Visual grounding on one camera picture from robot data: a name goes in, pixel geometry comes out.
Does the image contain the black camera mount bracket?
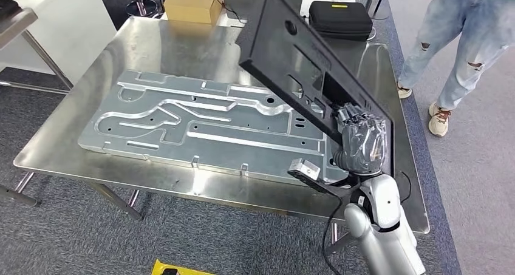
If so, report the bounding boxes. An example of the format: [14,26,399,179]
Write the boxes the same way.
[289,170,362,199]

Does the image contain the white cabinet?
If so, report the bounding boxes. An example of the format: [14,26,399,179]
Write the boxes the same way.
[0,0,117,85]

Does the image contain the thin black cable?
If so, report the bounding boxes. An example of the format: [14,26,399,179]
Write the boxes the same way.
[214,0,247,25]

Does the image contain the grey stamped sheet metal panel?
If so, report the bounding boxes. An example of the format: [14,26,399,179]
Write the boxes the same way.
[77,70,352,186]

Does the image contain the steel side table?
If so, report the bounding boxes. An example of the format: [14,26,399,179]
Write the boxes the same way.
[0,7,74,96]

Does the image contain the brown cardboard box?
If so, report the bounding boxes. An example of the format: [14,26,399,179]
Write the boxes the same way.
[163,0,223,25]

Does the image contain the black plastic plate bracket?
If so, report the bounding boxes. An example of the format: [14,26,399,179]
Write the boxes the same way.
[235,0,398,178]

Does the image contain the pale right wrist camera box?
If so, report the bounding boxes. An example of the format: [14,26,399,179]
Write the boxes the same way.
[287,158,322,182]

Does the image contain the black stool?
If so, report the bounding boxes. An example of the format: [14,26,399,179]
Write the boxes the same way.
[126,0,175,19]

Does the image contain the steel workbench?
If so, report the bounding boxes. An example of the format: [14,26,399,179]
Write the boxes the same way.
[0,15,431,259]

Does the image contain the person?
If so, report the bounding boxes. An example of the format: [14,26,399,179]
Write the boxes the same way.
[396,0,515,138]

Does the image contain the yellow and black object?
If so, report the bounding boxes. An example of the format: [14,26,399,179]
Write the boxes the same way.
[151,259,217,275]

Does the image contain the black zippered case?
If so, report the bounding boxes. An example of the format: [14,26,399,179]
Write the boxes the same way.
[309,1,374,41]

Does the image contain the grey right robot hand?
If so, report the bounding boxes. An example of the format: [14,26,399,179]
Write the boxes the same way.
[332,102,388,177]

